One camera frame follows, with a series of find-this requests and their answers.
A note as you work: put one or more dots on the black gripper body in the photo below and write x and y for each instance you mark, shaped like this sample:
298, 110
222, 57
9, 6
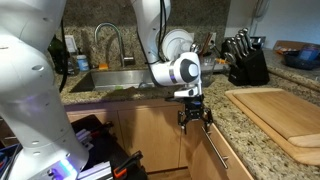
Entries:
193, 110

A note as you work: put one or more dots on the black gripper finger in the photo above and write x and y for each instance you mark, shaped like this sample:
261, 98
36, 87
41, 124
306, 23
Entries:
207, 120
182, 123

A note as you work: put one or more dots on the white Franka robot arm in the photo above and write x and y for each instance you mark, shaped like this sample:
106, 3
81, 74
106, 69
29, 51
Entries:
30, 100

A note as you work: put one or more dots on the large wooden cutting board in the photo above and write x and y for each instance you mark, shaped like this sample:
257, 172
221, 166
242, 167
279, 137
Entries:
256, 117

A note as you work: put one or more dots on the small wooden cutting board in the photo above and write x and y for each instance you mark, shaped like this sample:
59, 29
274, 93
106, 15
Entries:
276, 110

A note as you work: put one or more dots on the black countertop appliance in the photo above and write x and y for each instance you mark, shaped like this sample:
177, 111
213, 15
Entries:
258, 41

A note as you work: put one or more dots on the wide wooden cabinet door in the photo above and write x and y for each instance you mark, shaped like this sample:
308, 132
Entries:
146, 133

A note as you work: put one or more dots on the metal serving spoon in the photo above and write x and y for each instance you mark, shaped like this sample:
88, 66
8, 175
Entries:
196, 47

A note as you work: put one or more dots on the steel kitchen scissors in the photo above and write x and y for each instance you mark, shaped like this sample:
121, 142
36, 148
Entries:
230, 58

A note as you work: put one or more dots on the black knife block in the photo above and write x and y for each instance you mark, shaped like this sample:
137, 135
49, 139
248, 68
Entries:
253, 70

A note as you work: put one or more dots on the brown wooden utensil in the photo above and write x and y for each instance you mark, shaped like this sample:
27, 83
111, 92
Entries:
207, 41

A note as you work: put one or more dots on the green round scrubber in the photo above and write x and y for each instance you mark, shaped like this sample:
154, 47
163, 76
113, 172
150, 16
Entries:
119, 88

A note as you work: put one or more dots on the white dinner plate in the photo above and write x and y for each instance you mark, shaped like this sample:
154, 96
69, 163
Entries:
180, 35

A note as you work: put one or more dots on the orange and black clamp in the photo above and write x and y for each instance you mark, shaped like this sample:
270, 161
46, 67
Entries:
121, 171

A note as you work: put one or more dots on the stainless steel sink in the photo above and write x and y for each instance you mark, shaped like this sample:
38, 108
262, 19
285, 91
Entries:
116, 78

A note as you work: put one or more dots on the steel gooseneck faucet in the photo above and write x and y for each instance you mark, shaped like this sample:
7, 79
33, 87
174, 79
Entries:
120, 46

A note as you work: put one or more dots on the orange sponge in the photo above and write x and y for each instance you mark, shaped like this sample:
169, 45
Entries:
103, 66

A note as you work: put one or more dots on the silver aluminium profile bars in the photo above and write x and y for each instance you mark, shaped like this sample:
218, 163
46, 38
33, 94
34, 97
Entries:
96, 171

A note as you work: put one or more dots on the dark blue bowl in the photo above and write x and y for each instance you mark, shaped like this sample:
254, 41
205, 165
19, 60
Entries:
296, 62

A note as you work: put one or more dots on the brown wooden box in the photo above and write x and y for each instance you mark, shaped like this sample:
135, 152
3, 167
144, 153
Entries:
286, 44

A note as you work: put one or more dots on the white tub with blue label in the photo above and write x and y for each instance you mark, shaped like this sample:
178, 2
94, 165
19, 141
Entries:
82, 62

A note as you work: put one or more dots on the blue plastic cup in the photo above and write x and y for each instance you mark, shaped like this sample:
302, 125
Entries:
310, 51

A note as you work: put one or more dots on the small clear soap bottle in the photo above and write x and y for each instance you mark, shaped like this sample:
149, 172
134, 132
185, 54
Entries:
71, 65

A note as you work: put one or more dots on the dark green glass bottle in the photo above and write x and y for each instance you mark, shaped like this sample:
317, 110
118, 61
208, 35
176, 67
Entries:
55, 53

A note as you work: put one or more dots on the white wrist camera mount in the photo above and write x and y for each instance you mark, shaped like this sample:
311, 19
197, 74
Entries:
188, 91

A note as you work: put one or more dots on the white wall outlet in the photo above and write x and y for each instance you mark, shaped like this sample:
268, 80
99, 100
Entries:
213, 36
70, 43

